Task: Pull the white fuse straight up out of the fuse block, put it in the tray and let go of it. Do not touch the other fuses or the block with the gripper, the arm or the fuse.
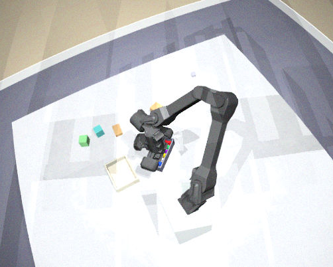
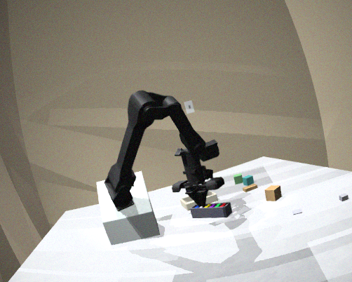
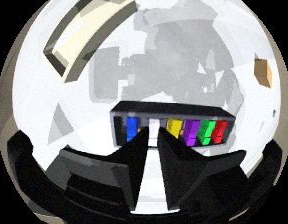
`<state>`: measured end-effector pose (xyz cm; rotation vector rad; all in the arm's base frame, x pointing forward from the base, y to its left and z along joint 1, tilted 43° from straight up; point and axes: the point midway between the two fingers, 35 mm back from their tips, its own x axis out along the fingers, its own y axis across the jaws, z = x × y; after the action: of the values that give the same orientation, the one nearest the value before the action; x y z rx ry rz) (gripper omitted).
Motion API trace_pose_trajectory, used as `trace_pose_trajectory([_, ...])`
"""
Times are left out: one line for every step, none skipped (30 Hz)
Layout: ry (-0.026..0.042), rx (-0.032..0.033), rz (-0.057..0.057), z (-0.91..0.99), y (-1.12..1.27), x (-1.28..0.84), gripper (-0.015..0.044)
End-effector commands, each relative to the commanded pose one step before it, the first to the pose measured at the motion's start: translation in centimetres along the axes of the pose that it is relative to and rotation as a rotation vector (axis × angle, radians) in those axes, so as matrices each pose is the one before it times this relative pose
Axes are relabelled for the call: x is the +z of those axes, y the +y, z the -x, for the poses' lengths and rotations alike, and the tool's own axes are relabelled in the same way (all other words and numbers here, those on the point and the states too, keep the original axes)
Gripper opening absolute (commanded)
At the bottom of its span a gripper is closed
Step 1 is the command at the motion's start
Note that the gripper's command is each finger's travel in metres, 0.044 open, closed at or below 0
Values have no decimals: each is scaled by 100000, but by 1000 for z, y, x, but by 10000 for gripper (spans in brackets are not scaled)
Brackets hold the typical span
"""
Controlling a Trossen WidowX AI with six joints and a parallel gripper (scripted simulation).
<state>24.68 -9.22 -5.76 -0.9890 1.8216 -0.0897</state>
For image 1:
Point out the brown cube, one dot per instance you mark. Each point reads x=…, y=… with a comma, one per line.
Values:
x=155, y=106

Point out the beige square tray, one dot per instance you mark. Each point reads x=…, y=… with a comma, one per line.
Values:
x=122, y=173

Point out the small green cube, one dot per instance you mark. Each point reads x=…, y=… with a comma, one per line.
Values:
x=84, y=140

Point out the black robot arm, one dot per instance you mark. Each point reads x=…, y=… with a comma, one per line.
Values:
x=222, y=108

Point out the small cyan block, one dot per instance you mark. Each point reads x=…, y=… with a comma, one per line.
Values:
x=99, y=131

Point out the small orange block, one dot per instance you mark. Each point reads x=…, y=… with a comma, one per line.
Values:
x=117, y=130

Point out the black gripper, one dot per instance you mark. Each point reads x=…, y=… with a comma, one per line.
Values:
x=156, y=152

